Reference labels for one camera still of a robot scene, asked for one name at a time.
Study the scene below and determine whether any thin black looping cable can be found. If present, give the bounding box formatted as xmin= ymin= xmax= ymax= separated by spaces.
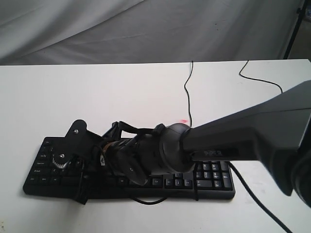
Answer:
xmin=239 ymin=60 xmax=284 ymax=94

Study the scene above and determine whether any thin black keyboard cable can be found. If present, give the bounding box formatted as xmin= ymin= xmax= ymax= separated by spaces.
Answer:
xmin=184 ymin=60 xmax=194 ymax=127

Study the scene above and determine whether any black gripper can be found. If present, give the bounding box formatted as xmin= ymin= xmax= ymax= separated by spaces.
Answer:
xmin=52 ymin=119 xmax=104 ymax=205

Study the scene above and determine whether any black acer keyboard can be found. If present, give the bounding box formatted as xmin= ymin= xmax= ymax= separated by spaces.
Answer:
xmin=22 ymin=137 xmax=235 ymax=200

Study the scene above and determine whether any white backdrop cloth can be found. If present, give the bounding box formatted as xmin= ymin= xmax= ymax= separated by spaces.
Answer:
xmin=0 ymin=0 xmax=303 ymax=65

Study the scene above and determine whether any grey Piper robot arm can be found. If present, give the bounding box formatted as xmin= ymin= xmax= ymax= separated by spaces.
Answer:
xmin=52 ymin=81 xmax=311 ymax=205

